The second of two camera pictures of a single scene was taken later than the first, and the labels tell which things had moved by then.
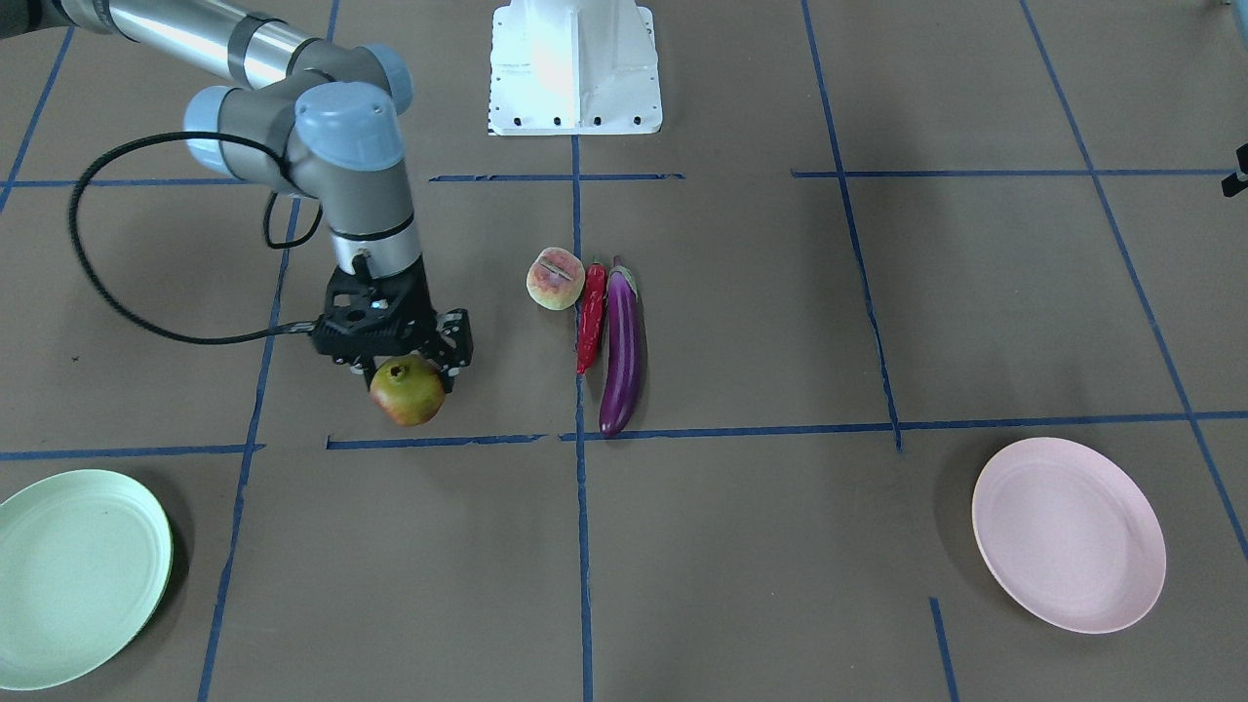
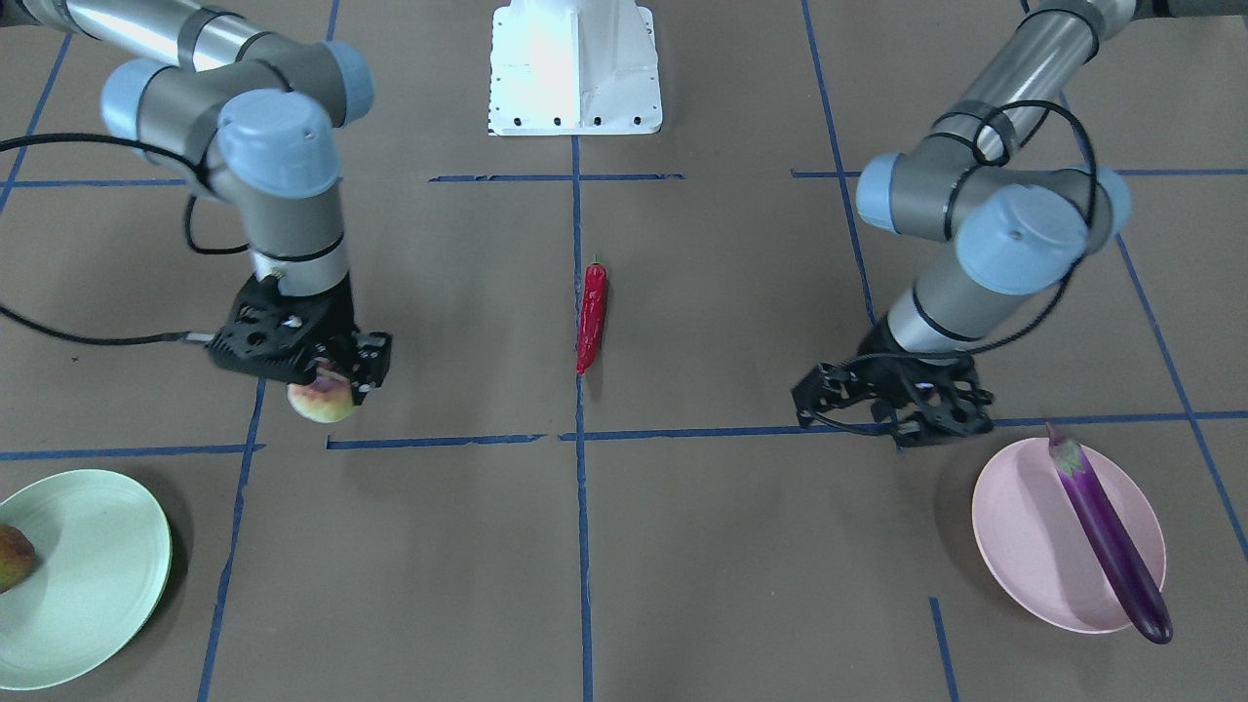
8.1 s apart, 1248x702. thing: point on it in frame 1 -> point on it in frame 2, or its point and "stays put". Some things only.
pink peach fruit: (555, 278) -> (326, 399)
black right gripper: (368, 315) -> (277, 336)
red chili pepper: (593, 312) stays put
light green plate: (86, 559) stays put
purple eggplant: (627, 351) -> (1109, 538)
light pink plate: (1067, 537) stays put
